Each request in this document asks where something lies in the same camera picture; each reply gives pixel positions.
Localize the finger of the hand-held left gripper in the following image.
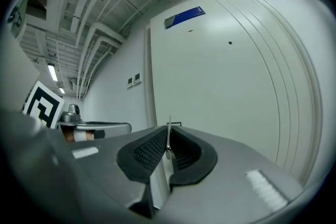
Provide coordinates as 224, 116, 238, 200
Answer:
56, 120, 132, 140

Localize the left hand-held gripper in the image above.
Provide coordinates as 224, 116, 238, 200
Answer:
0, 0, 82, 131

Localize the white door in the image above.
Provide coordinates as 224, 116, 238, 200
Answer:
144, 0, 323, 188

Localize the person's left hand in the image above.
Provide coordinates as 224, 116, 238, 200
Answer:
64, 130, 95, 143

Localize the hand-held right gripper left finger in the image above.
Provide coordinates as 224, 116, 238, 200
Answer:
69, 125, 170, 220

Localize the thin metal rod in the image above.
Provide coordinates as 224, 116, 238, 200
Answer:
164, 114, 176, 160

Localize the blue door sign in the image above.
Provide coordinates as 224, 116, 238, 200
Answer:
164, 6, 206, 30

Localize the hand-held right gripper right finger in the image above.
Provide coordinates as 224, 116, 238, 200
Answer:
169, 125, 307, 218

